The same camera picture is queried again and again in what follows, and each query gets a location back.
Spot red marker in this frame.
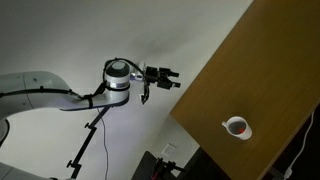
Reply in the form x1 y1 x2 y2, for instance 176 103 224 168
233 123 246 135

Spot white mug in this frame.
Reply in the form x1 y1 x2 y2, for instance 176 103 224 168
221 115 253 141

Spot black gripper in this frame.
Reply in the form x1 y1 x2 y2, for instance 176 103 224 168
145 66 182 90

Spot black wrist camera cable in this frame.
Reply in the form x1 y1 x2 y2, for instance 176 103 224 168
139 68 152 105

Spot thin black stand cable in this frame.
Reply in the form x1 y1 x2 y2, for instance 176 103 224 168
97 108 110 180

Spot white power cable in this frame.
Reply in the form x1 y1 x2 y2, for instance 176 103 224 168
283 109 316 178

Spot black articulated camera stand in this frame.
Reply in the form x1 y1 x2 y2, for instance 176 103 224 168
66 106 112 180

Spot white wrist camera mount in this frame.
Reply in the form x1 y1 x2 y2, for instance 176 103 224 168
130 61 148 82

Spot white wall outlet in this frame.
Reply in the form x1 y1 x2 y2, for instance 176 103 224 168
161 143 177 157

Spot black arm cable harness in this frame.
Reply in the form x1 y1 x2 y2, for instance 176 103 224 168
0 57 148 109

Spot grey table leg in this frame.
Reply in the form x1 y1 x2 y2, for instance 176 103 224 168
268 165 284 180

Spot black clamp with red part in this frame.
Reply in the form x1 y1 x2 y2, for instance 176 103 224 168
153 157 187 180

